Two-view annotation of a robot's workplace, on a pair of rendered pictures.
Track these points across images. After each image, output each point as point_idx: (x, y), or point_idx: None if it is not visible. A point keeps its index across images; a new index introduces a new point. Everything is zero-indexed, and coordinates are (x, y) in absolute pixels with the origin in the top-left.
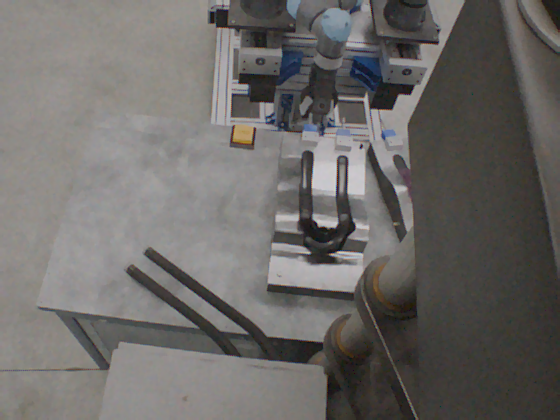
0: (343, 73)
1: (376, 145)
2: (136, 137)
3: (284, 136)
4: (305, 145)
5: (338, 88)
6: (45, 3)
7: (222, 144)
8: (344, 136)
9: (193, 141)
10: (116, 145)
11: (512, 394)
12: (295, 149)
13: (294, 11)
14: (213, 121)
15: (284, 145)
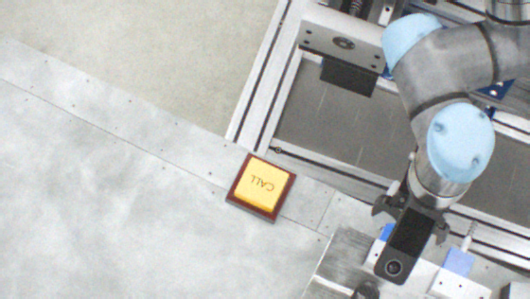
0: (527, 86)
1: (518, 293)
2: (52, 119)
3: (337, 235)
4: (371, 269)
5: (514, 102)
6: None
7: (212, 190)
8: (454, 273)
9: (155, 165)
10: (12, 127)
11: None
12: (346, 272)
13: (390, 61)
14: (275, 22)
15: (327, 256)
